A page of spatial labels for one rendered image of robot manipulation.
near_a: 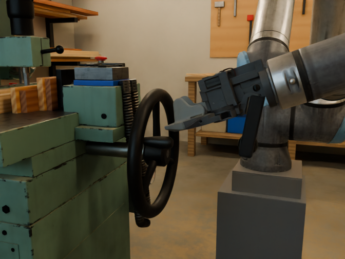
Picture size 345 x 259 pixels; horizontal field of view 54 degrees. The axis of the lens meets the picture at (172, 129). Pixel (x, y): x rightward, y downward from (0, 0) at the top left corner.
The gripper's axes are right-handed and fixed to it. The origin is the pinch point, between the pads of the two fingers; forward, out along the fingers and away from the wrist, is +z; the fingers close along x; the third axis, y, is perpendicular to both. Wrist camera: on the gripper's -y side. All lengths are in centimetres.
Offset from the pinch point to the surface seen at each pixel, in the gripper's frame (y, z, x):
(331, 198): -105, -29, -200
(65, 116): 9.5, 21.7, 0.5
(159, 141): -1.1, 2.0, 3.3
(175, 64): 41, 93, -344
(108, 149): -0.7, 19.0, -6.4
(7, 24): 37, 38, -13
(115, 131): 2.8, 14.0, -3.7
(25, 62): 24.5, 30.6, -4.7
